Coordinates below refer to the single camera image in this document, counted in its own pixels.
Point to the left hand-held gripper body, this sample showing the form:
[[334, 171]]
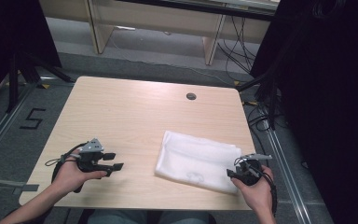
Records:
[[90, 155]]

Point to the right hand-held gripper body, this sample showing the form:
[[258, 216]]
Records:
[[250, 172]]

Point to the white cloth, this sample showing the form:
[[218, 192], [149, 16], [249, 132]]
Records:
[[195, 158]]

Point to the person's right hand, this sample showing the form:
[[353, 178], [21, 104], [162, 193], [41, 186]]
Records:
[[259, 194]]

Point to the person's left hand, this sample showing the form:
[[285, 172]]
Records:
[[70, 179]]

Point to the person's legs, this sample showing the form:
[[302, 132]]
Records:
[[118, 217]]

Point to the black metal stand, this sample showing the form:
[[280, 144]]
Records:
[[268, 90], [21, 73]]

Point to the black curtain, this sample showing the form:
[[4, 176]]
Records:
[[329, 93], [9, 37]]

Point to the light wooden desk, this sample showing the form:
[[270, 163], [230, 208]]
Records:
[[155, 18]]

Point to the metal floor rail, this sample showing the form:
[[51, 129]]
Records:
[[3, 124], [287, 174]]

